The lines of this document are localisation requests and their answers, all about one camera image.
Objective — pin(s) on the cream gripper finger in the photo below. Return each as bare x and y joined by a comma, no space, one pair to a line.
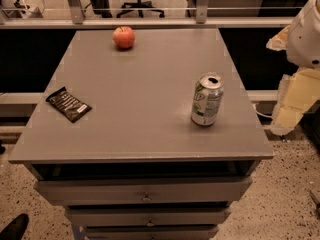
279,41
296,95

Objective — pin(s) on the black shoe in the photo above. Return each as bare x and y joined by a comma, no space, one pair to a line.
16,228

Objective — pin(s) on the red apple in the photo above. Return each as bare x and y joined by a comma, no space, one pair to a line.
124,37

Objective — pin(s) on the bottom grey drawer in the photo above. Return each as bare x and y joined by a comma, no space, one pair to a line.
153,233

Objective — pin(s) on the middle grey drawer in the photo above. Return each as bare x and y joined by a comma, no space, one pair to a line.
148,216

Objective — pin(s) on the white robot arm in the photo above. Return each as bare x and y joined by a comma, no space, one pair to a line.
303,41

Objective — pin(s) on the grey drawer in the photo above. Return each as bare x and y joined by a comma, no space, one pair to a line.
153,233
143,191
148,216

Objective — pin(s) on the green white 7up can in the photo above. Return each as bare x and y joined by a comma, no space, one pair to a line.
207,98

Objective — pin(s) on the grey drawer cabinet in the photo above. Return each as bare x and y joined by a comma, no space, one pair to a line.
140,124

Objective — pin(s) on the top grey drawer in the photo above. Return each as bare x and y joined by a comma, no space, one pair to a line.
143,191

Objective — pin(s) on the black snack bag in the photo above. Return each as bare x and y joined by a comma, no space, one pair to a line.
68,105

